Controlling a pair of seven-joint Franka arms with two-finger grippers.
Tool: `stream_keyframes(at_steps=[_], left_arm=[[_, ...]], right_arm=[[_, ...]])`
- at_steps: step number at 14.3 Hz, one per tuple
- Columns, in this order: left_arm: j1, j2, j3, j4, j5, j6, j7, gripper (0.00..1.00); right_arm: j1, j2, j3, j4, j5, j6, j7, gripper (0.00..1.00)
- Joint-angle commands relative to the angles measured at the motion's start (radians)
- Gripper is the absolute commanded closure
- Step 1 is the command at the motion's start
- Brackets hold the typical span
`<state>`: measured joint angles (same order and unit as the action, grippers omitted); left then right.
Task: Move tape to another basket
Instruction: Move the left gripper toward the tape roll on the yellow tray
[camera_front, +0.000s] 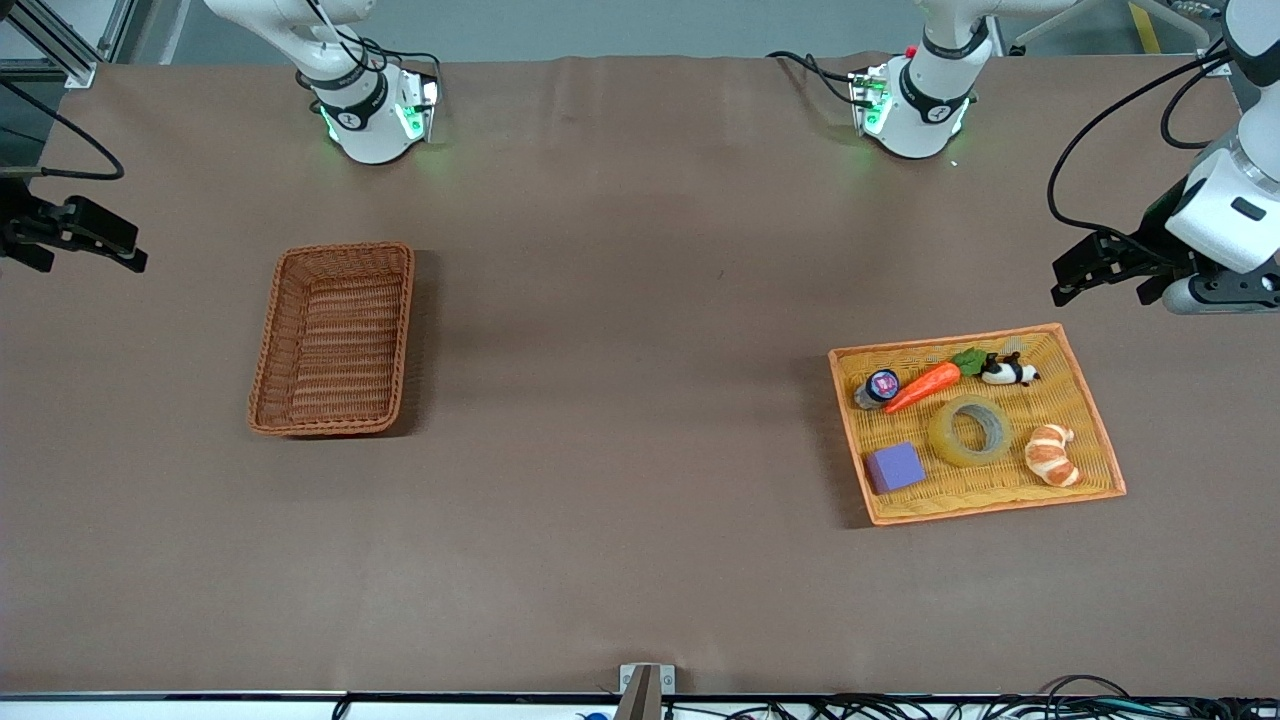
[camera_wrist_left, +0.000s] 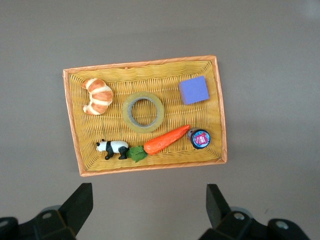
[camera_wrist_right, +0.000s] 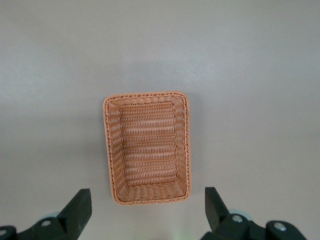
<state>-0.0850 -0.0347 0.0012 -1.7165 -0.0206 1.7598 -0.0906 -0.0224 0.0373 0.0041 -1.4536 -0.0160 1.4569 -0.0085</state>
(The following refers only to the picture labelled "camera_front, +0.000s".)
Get black white panda toy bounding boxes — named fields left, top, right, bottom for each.
left=978, top=351, right=1041, bottom=388

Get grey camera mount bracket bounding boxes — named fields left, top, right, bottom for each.
left=618, top=663, right=676, bottom=720

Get yellowish clear tape roll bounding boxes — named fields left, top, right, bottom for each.
left=927, top=393, right=1014, bottom=468

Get brown table cover sheet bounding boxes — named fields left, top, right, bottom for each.
left=0, top=52, right=1280, bottom=698

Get black cable bundle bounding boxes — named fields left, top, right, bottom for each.
left=655, top=675, right=1280, bottom=720

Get brown wicker basket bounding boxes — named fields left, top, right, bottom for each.
left=247, top=241, right=416, bottom=438

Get yellow wicker tray basket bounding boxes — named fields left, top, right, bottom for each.
left=828, top=322, right=1128, bottom=527

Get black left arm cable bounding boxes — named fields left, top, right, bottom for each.
left=1046, top=50, right=1236, bottom=246
left=1159, top=62, right=1233, bottom=151

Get orange toy carrot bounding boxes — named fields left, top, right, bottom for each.
left=883, top=347, right=991, bottom=415

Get black base cable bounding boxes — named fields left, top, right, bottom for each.
left=300, top=0, right=443, bottom=86
left=767, top=50, right=863, bottom=106

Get purple foam block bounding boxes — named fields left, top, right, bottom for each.
left=864, top=441, right=927, bottom=495

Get aluminium frame profile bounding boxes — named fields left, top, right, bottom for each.
left=0, top=0, right=136, bottom=89

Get small dark-capped bottle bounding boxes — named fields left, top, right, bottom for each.
left=854, top=368, right=902, bottom=412

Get toy croissant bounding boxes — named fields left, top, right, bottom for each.
left=1024, top=423, right=1083, bottom=489

